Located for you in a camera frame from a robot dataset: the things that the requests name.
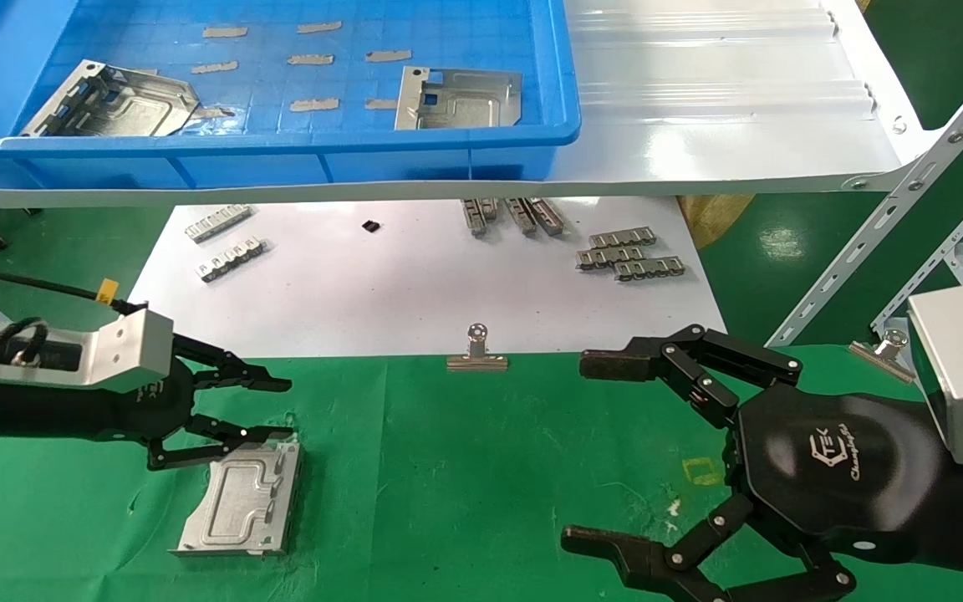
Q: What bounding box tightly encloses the metal plate with square hole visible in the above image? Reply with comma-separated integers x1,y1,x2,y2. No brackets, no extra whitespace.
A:
395,67,523,132

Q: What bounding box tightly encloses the long black cable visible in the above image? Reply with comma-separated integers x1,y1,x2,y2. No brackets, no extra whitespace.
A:
0,265,148,317

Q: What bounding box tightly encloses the thin white slotted strut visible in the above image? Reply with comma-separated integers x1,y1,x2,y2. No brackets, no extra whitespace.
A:
870,163,963,335

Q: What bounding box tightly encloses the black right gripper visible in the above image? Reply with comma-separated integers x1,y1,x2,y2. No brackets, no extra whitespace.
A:
561,324,955,602

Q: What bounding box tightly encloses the white sloped metal shelf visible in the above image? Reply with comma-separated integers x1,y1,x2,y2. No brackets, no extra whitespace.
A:
0,0,942,210

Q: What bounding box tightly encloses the metal plate with bevelled corner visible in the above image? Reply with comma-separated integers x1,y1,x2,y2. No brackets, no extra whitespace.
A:
21,59,201,138

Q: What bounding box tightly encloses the blue plastic bin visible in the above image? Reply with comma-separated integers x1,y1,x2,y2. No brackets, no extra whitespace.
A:
0,0,581,190

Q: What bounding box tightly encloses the stamped metal bracket plate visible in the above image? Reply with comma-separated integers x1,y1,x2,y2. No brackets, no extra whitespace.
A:
169,441,303,558

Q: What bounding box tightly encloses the green cloth mat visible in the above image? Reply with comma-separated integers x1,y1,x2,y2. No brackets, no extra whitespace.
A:
0,344,963,602

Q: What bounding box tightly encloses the yellow-brown cardboard object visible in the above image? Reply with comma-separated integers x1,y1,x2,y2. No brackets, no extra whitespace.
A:
677,196,755,251

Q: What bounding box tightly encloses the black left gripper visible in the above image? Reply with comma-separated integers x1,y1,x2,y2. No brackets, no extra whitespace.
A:
64,334,294,471

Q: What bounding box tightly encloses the long white slotted strut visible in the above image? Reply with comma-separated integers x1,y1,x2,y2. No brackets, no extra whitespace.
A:
768,42,963,348

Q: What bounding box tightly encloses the silver binder clip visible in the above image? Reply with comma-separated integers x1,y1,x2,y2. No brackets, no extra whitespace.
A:
848,328,917,385
446,324,510,372

